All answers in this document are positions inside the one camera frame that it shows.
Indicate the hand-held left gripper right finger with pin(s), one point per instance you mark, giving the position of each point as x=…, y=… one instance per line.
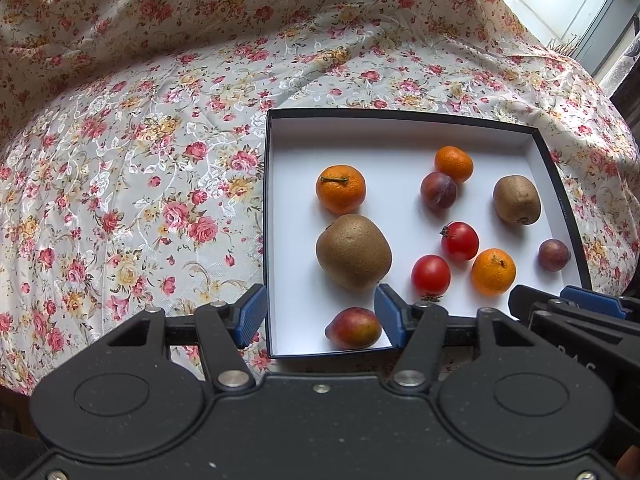
x=390, y=316

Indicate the black box with white inside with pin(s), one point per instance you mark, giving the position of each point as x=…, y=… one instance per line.
x=425, y=220

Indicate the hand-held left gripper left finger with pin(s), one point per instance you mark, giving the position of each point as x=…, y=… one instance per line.
x=251, y=316

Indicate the cream small-floral cloth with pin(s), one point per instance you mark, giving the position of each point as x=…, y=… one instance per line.
x=225, y=0

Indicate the white floral bedspread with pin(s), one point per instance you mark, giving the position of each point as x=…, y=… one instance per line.
x=150, y=185

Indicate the purple plum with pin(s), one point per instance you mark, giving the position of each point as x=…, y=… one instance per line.
x=353, y=328
x=554, y=255
x=438, y=190

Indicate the red tomato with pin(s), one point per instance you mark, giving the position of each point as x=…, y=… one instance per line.
x=430, y=275
x=459, y=241

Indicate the brown kiwi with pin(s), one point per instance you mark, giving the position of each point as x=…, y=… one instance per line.
x=353, y=251
x=517, y=199

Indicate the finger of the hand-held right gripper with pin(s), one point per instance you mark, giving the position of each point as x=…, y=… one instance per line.
x=530, y=302
x=592, y=300

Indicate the white lace curtain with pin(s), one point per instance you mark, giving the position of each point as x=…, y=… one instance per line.
x=622, y=65

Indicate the mandarin orange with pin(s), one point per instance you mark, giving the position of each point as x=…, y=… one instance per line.
x=493, y=271
x=454, y=163
x=340, y=188

